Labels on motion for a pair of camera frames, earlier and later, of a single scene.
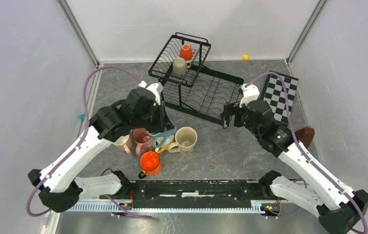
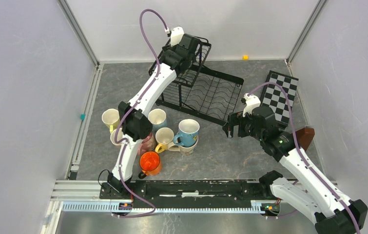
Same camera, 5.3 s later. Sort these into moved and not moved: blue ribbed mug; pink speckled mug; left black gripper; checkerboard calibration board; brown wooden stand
Moved: left black gripper; blue ribbed mug
Not moved: pink speckled mug; checkerboard calibration board; brown wooden stand
